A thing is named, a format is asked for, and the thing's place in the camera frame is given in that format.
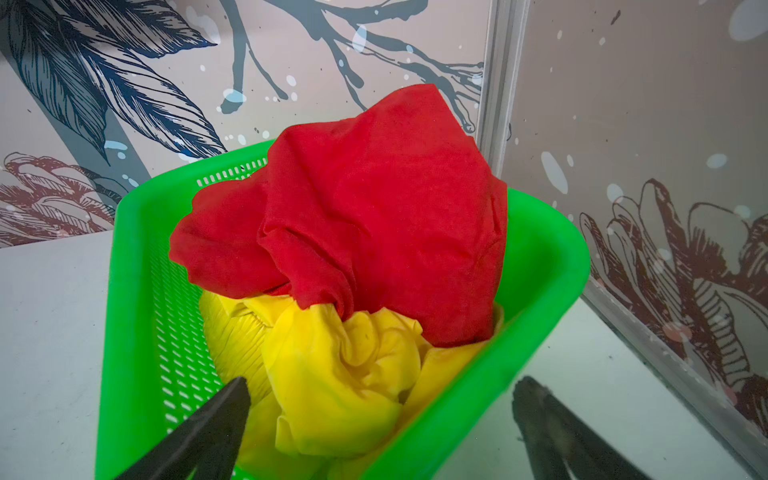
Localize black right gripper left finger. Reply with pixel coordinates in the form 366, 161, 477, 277
119, 377, 251, 480

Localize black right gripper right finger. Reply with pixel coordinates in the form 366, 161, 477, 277
511, 376, 649, 480

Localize red shorts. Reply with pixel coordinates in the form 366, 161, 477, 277
170, 84, 507, 347

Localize yellow shorts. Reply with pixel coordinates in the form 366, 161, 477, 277
199, 291, 482, 479

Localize green plastic basket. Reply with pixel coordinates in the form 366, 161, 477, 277
95, 142, 590, 479

